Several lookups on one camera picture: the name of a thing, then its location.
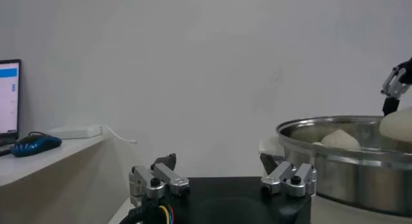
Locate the perforated steel steamer basket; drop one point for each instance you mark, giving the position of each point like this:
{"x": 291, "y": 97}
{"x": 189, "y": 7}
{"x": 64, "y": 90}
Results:
{"x": 354, "y": 180}

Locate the white power adapter box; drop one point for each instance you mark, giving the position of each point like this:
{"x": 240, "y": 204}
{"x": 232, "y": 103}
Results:
{"x": 75, "y": 132}

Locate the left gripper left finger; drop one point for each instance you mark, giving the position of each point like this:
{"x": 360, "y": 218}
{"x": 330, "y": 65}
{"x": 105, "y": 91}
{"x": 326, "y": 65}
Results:
{"x": 161, "y": 177}

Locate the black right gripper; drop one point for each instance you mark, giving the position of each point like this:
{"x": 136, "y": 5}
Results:
{"x": 408, "y": 70}

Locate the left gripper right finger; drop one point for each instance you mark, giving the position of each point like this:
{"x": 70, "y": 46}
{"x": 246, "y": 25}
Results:
{"x": 283, "y": 177}

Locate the blue computer mouse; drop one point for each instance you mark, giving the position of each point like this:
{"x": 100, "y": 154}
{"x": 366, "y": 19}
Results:
{"x": 35, "y": 145}

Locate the white steamed baozi bun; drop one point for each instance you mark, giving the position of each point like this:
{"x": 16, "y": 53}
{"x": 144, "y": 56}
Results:
{"x": 399, "y": 125}
{"x": 341, "y": 141}

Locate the white side desk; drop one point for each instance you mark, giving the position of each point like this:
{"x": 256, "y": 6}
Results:
{"x": 48, "y": 161}

